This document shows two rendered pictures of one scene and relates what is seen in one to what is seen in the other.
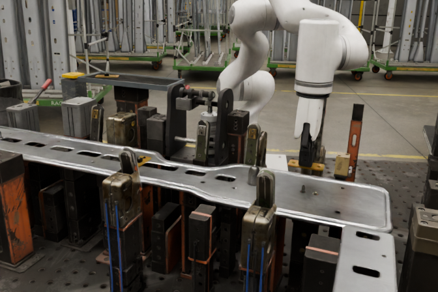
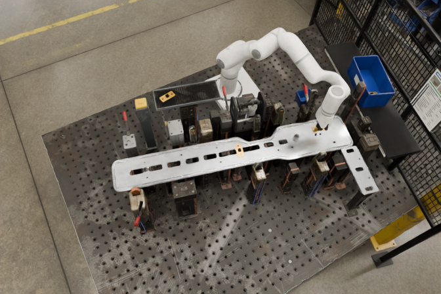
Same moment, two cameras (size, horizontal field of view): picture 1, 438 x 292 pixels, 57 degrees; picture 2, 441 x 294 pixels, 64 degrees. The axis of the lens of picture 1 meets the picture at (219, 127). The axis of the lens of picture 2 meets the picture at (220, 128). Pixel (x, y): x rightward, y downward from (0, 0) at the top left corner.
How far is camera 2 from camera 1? 1.63 m
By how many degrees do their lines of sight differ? 48
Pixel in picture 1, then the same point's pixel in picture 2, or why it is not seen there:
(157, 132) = (228, 125)
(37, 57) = not seen: outside the picture
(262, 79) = not seen: hidden behind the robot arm
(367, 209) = (341, 134)
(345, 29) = (340, 83)
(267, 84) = not seen: hidden behind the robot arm
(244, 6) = (266, 51)
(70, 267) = (217, 199)
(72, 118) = (178, 138)
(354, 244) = (349, 157)
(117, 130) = (209, 134)
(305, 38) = (334, 102)
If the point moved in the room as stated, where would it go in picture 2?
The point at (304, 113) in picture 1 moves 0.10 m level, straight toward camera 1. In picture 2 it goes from (328, 121) to (338, 136)
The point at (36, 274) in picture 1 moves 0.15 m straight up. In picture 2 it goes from (209, 210) to (209, 201)
